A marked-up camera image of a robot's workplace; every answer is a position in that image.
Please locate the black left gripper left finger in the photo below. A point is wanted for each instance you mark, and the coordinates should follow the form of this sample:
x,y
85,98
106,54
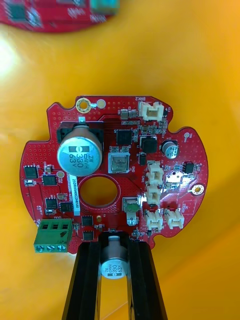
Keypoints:
x,y
87,280

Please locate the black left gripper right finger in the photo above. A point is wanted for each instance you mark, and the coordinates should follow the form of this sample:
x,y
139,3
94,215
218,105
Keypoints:
x,y
142,280

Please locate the round red circuit board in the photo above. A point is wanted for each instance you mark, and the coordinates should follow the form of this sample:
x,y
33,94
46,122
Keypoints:
x,y
50,17
112,150

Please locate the yellow-orange plastic bin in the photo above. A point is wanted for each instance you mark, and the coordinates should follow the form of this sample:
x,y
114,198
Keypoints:
x,y
175,62

